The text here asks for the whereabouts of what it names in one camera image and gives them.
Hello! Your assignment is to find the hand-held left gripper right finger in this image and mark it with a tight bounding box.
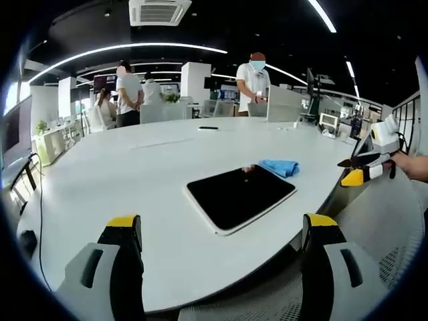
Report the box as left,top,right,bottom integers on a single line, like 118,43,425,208
300,213,399,321

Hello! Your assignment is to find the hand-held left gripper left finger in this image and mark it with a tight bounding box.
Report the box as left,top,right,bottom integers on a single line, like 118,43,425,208
55,214,145,321

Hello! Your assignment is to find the blue cleaning cloth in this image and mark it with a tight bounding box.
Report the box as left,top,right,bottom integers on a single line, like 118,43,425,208
258,158,301,179

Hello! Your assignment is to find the black mirror with white frame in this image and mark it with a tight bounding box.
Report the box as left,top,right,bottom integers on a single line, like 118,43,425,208
185,163,298,237

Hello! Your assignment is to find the person's right hand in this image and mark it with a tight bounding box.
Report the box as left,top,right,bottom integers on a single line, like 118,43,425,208
384,153,428,183

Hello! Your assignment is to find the grey laptop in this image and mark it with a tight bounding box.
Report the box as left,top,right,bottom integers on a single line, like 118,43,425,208
350,132,375,158

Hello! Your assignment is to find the grey mesh office chair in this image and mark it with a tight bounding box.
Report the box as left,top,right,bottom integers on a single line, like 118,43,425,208
177,182,426,321

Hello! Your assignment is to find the white open box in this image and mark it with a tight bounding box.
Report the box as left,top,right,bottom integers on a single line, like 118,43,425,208
319,112,342,135

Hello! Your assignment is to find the black rounded object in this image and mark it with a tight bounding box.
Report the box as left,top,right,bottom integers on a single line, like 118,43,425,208
19,229,38,259

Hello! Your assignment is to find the black monitor on stand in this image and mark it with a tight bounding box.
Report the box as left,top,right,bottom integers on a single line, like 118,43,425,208
306,68,322,118

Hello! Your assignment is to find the white desk partition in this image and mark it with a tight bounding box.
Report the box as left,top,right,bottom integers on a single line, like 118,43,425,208
266,84,304,123

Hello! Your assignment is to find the straight ceiling light strip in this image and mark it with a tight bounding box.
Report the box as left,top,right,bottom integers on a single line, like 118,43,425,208
307,0,337,33

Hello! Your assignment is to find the white shelf unit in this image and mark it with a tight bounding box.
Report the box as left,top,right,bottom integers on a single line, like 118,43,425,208
33,119,85,165

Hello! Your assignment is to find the white office chair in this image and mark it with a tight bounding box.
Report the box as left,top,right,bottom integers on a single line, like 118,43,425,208
86,106,116,133

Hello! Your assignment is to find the large dark screen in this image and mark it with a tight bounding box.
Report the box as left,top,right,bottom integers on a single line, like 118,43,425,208
0,96,34,170

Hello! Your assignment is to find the long curved ceiling light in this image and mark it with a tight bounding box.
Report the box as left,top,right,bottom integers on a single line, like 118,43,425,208
28,42,229,84

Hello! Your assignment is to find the white ceiling air conditioner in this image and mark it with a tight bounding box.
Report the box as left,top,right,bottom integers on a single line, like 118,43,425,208
128,0,193,27

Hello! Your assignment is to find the black cable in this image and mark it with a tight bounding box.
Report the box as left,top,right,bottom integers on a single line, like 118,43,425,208
29,152,54,292

